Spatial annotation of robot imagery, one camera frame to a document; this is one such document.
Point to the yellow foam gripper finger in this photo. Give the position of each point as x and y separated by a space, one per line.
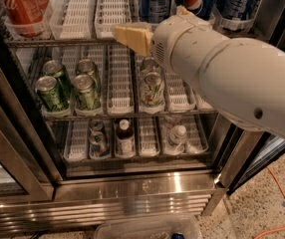
137 36
181 10

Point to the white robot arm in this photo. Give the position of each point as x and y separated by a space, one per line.
242 78

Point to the blue pepsi can left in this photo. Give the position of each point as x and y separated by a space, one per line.
154 11

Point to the white green can rear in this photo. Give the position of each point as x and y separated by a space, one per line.
149 64

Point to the white green can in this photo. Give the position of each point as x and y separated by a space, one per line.
149 64
152 88

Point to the white green can front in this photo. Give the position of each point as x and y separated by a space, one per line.
152 88

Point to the blue pepsi can right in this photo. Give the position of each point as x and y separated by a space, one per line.
237 15

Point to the green can rear right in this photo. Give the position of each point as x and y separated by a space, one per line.
89 67

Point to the green can front right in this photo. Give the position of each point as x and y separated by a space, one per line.
86 93

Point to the green can rear left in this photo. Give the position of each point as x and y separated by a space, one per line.
59 72

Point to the silver can rear bottom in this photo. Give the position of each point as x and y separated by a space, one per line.
97 125

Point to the green can front left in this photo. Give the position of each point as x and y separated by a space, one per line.
51 94

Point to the stainless steel fridge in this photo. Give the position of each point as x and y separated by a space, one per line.
48 179

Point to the blue silver can front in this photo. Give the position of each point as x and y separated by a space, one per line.
98 145

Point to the red coca-cola can front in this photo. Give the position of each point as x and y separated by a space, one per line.
25 15

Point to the blue can in bin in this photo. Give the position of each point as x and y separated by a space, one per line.
177 235

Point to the brown bottle white cap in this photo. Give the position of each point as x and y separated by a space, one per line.
125 139

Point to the clear water bottle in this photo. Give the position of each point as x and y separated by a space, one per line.
176 140

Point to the clear plastic bin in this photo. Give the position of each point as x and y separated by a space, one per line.
153 227

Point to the top wire shelf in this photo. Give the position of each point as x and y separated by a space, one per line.
37 43

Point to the wire shelf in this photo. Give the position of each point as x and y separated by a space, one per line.
37 43
132 115

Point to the middle wire shelf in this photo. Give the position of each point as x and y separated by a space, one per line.
132 115

